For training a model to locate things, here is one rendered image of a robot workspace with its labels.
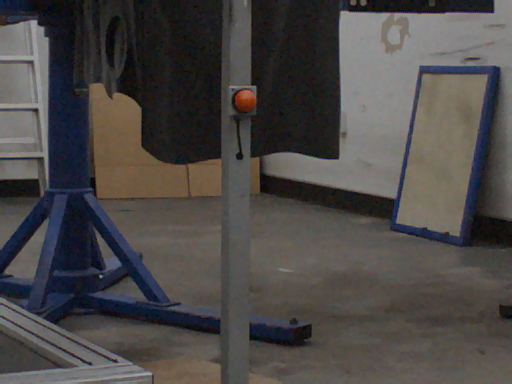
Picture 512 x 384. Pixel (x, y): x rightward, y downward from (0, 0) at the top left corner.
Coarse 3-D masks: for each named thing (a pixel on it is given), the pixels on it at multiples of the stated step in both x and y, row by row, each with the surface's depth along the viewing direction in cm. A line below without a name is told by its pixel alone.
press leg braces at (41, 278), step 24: (96, 216) 370; (24, 240) 392; (48, 240) 360; (96, 240) 405; (120, 240) 367; (0, 264) 398; (48, 264) 354; (96, 264) 411; (48, 288) 351; (144, 288) 360
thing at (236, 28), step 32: (224, 0) 223; (224, 32) 223; (224, 64) 223; (224, 96) 223; (224, 128) 223; (224, 160) 224; (224, 192) 224; (224, 224) 224; (224, 256) 224; (224, 288) 225; (224, 320) 225; (224, 352) 225
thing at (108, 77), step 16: (80, 0) 284; (96, 0) 271; (112, 0) 257; (128, 0) 248; (80, 16) 284; (96, 16) 272; (112, 16) 256; (128, 16) 248; (80, 32) 285; (96, 32) 273; (112, 32) 260; (128, 32) 247; (80, 48) 286; (96, 48) 274; (112, 48) 261; (128, 48) 247; (80, 64) 286; (96, 64) 274; (112, 64) 259; (128, 64) 250; (80, 80) 287; (96, 80) 274; (112, 80) 258; (128, 80) 251; (112, 96) 262; (128, 96) 252
